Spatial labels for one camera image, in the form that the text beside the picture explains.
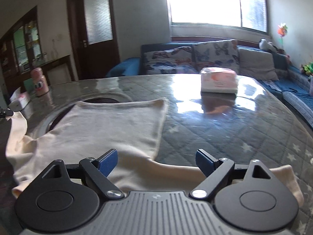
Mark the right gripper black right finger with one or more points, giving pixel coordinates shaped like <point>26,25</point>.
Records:
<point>245,199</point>

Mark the black white plush toy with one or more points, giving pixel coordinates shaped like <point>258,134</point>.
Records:
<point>267,46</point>

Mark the colourful pinwheel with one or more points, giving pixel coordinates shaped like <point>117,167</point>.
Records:
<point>282,31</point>

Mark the pink cartoon bottle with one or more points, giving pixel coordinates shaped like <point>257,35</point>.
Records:
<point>39,81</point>

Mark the window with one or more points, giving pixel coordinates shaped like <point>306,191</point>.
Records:
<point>248,14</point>

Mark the white pink tissue pack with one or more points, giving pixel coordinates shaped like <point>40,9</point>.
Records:
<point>218,80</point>

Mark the plain beige cushion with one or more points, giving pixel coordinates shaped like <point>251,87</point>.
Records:
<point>257,65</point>

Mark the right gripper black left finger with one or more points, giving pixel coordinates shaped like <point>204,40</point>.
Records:
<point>64,197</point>

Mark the blue sofa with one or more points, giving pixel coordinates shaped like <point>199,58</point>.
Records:
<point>291,87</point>

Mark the dark wooden door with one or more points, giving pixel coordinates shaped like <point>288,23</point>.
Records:
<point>93,37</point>

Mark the right butterfly cushion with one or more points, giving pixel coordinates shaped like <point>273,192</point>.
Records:
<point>222,53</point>

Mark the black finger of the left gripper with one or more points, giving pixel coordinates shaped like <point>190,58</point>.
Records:
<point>6,113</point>

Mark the grey quilted table cover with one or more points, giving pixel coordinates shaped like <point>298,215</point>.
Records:
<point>257,125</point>

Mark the white box on table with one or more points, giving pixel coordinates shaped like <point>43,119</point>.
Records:
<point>19,100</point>

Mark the wooden display cabinet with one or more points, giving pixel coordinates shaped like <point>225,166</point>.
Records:
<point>21,51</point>

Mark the left butterfly cushion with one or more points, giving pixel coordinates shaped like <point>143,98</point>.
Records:
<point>171,61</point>

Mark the butterfly cushion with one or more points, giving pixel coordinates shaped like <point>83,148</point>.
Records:
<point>171,61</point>
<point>222,53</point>

